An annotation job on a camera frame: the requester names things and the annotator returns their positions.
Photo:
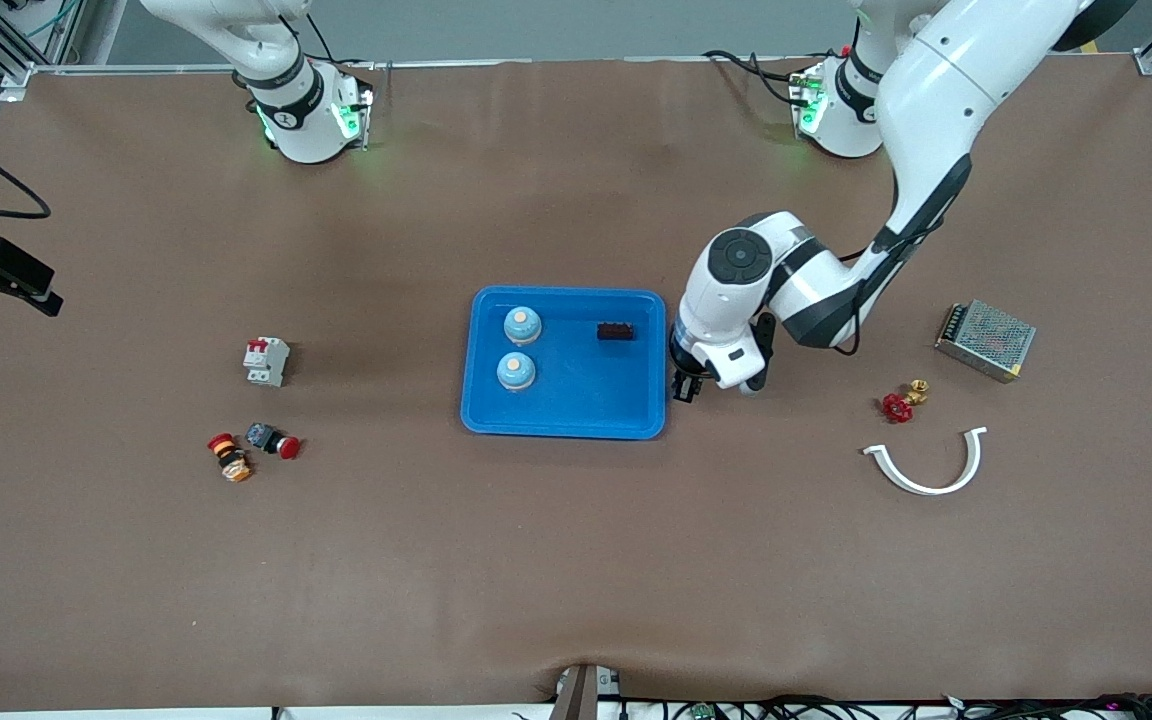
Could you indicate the blue call bell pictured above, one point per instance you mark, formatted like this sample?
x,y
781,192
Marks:
x,y
516,372
522,326

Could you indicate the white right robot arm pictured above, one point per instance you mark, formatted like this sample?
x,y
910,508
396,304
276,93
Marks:
x,y
301,120

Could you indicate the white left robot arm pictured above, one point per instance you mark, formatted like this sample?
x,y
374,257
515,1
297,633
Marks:
x,y
716,315

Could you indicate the blue plastic tray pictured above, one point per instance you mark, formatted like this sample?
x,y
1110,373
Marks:
x,y
586,390

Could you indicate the brown table mat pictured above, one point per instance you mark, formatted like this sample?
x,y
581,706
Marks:
x,y
576,560

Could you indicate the white curved plastic clip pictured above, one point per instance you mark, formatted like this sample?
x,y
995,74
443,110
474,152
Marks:
x,y
931,489

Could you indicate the white red circuit breaker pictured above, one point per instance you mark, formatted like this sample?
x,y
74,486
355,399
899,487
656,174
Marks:
x,y
266,362

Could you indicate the orange red push button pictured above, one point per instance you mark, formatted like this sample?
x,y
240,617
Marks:
x,y
229,457

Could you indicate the red emergency stop button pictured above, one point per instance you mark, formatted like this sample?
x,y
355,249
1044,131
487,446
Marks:
x,y
271,439

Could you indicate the metal mesh power supply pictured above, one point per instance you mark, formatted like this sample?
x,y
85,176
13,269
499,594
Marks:
x,y
986,340

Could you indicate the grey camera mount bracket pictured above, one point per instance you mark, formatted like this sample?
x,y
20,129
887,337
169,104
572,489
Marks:
x,y
581,695

